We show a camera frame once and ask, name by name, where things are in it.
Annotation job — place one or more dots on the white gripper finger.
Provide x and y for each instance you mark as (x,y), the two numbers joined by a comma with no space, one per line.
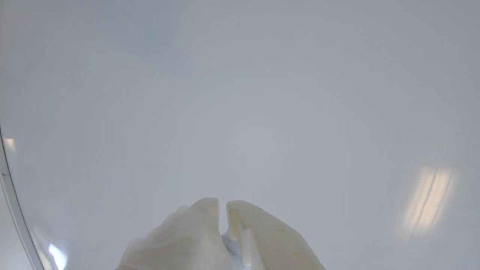
(270,240)
(187,236)

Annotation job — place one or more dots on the white blue marker pen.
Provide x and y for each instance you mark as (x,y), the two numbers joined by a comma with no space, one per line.
(232,249)

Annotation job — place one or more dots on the large white whiteboard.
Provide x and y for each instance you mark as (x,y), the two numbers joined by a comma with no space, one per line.
(262,93)

